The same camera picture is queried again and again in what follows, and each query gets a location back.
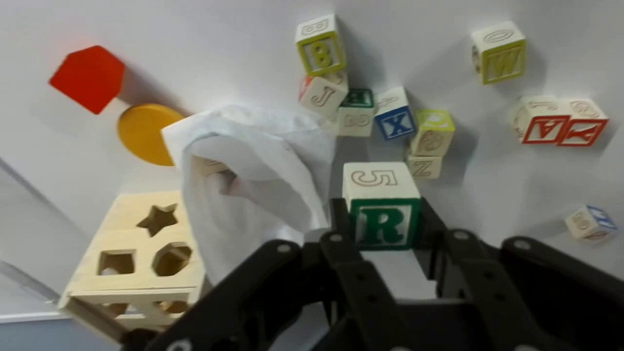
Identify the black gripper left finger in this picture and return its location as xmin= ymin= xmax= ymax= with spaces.
xmin=119 ymin=197 xmax=408 ymax=351

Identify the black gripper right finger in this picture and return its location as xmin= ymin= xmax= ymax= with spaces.
xmin=416 ymin=205 xmax=624 ymax=351

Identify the green R letter block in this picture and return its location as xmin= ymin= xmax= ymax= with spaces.
xmin=342 ymin=162 xmax=422 ymax=250

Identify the small blue letter block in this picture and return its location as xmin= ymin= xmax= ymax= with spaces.
xmin=566 ymin=205 xmax=618 ymax=240

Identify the white cloth bag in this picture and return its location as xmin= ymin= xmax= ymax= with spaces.
xmin=162 ymin=104 xmax=336 ymax=283

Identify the pale lower letter block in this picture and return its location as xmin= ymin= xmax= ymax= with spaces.
xmin=406 ymin=156 xmax=443 ymax=180

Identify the red A letter block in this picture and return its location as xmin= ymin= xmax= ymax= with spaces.
xmin=513 ymin=96 xmax=572 ymax=144

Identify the red Y letter block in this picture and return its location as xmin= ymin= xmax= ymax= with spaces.
xmin=560 ymin=98 xmax=609 ymax=146

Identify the green top letter block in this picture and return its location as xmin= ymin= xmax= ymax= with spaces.
xmin=338 ymin=88 xmax=377 ymax=137

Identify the lime green letter block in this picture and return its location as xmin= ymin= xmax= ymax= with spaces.
xmin=410 ymin=109 xmax=457 ymax=156

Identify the blue X letter block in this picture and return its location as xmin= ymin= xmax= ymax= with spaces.
xmin=375 ymin=86 xmax=416 ymax=141

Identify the red J letter block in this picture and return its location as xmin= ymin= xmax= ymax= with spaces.
xmin=299 ymin=72 xmax=349 ymax=117

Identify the yellow round block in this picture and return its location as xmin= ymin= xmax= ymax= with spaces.
xmin=117 ymin=104 xmax=184 ymax=166

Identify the yellow W letter block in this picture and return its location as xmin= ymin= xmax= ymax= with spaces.
xmin=470 ymin=22 xmax=527 ymax=84

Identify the yellow-green letter block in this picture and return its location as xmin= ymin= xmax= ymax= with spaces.
xmin=295 ymin=14 xmax=345 ymax=76

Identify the red hexagon block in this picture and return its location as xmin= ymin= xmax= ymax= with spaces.
xmin=49 ymin=45 xmax=125 ymax=115

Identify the wooden shape sorter box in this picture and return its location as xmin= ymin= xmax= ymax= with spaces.
xmin=59 ymin=191 xmax=211 ymax=341

